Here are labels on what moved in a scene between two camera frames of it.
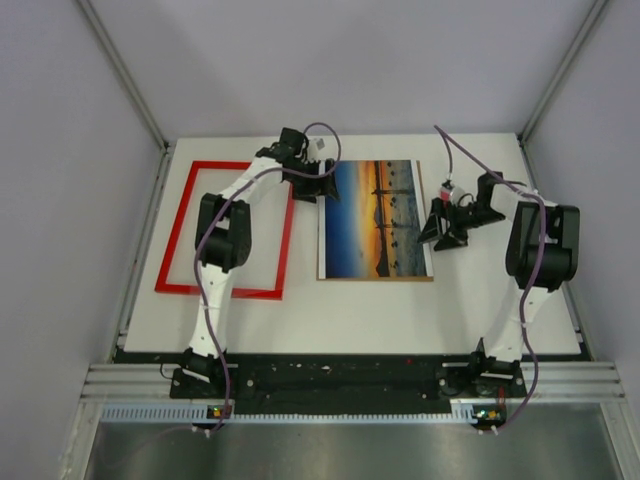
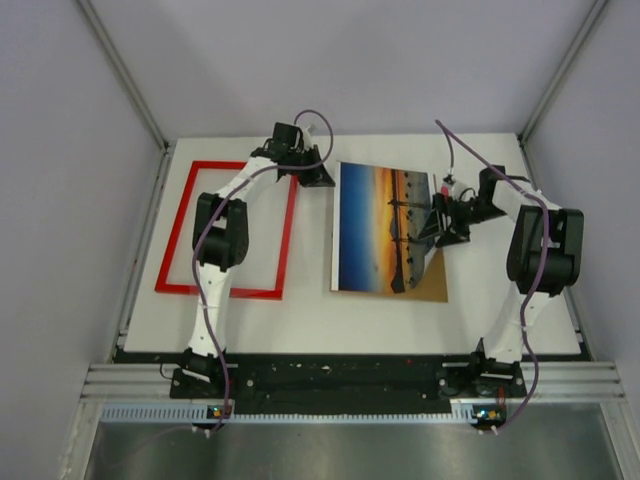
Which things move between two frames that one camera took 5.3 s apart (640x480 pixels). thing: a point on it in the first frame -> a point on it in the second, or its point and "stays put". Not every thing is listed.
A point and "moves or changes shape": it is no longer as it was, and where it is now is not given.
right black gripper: x=433 y=232 stays put
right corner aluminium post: x=591 y=17 stays put
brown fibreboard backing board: x=391 y=278 -> x=434 y=285
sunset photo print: x=372 y=230 moves or changes shape
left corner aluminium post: x=161 y=139 stays put
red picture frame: x=278 y=293 stays put
